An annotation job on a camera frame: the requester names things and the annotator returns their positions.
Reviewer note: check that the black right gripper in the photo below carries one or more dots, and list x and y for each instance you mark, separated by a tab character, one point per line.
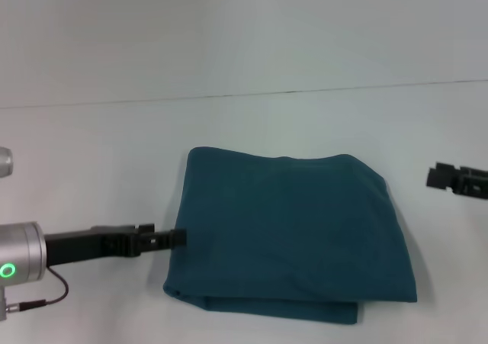
474	182

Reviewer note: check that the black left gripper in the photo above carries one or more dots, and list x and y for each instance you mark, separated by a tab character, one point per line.
91	245

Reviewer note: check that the teal blue shirt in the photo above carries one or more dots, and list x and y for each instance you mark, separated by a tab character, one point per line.
289	229

